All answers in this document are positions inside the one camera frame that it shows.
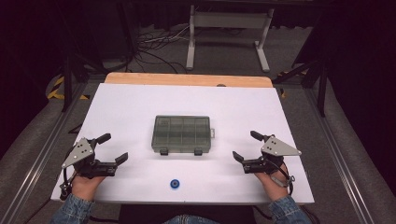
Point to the person's right hand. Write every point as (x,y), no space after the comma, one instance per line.
(271,185)

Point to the person's left hand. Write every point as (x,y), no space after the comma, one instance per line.
(84,186)

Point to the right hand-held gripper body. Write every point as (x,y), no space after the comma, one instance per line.
(274,149)

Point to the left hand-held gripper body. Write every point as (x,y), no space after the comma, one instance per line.
(83,152)

